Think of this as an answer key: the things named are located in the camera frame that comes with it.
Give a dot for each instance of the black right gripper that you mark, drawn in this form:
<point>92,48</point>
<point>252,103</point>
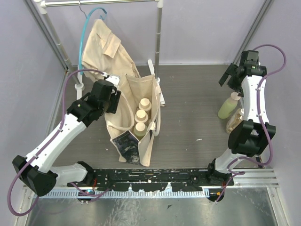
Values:
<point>232,71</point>

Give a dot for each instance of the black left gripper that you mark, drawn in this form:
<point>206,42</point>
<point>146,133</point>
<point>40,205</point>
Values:
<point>114,101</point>

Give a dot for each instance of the cream canvas tote bag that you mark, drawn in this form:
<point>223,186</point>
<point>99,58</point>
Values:
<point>136,123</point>

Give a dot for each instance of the green flip-cap bottle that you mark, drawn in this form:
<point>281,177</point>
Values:
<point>229,105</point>

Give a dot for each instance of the beige labelled bottle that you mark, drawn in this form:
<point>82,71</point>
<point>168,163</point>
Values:
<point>145,104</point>

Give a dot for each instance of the amber clear bottle white cap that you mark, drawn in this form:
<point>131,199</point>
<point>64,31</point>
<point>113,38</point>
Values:
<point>235,120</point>

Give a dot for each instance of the green bottle beige cap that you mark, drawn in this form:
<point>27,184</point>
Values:
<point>140,130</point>

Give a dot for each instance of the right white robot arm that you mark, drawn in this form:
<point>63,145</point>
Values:
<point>254,133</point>

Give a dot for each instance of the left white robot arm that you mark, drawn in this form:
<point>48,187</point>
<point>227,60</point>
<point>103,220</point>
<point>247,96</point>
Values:
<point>36,169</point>

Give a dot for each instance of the beige hanging shirt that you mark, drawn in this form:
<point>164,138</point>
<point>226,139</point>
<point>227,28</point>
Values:
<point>104,52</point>

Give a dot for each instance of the teal clothes hanger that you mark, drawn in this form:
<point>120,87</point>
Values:
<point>88,16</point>

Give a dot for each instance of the white metal clothes rack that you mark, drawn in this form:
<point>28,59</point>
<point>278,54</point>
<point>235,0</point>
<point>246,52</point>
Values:
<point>42,5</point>

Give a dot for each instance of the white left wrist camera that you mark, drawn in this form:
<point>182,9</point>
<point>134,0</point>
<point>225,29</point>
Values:
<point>111,84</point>

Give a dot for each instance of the aluminium frame rail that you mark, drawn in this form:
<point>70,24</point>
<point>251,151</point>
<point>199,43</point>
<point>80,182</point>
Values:
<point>244,178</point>

